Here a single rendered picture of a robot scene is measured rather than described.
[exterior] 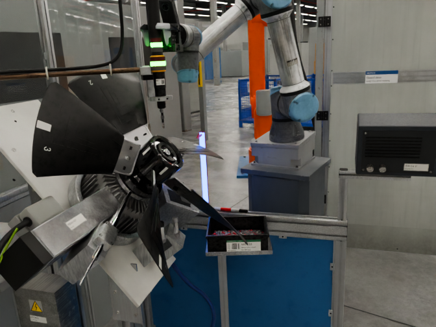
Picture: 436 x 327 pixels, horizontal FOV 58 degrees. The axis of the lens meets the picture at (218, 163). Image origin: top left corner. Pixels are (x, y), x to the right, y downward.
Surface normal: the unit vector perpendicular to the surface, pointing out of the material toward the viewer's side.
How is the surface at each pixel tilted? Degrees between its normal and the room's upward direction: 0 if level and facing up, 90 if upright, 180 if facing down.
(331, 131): 90
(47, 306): 90
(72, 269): 102
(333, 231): 90
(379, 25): 90
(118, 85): 45
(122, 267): 50
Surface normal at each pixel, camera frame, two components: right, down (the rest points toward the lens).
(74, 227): 0.70, -0.59
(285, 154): -0.52, 0.25
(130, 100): 0.24, -0.49
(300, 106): 0.28, 0.40
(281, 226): -0.29, 0.27
